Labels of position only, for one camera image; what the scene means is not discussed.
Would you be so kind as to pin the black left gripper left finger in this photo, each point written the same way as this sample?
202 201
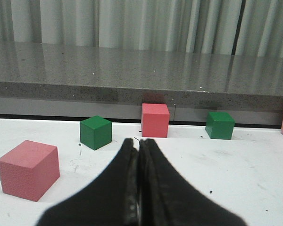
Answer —
109 200

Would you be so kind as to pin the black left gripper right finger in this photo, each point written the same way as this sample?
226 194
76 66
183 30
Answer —
167 199

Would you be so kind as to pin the green cube left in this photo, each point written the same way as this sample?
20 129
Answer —
95 132

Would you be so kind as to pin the green cube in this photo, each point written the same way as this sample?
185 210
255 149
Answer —
95 132
219 125

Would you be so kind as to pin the pink cube at back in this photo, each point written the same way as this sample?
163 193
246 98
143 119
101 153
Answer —
154 120

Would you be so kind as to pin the pink cube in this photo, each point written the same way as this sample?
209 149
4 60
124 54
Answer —
29 170
154 120

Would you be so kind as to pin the green cube right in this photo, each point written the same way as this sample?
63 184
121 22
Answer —
219 125

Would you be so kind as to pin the pink cube front left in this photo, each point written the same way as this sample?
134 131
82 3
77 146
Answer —
29 170

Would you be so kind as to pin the grey stone counter ledge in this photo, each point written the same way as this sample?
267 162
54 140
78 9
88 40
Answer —
55 80

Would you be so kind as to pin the grey pleated curtain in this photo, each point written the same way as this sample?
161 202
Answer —
237 27

